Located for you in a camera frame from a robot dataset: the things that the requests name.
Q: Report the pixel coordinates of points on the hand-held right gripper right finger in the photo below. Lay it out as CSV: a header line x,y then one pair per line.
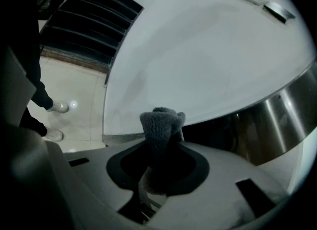
x,y
218,194

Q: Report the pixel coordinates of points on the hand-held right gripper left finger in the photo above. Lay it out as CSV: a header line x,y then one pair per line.
x,y
94,174

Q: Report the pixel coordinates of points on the grey fuzzy cloth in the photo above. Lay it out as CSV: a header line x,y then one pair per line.
x,y
159,130

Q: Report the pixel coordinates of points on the black exit button panel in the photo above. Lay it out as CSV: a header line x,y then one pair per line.
x,y
280,11

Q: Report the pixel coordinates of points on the person's left white shoe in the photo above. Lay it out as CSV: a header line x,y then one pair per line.
x,y
59,106

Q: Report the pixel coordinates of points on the person's black clothing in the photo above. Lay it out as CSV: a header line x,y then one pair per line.
x,y
29,51

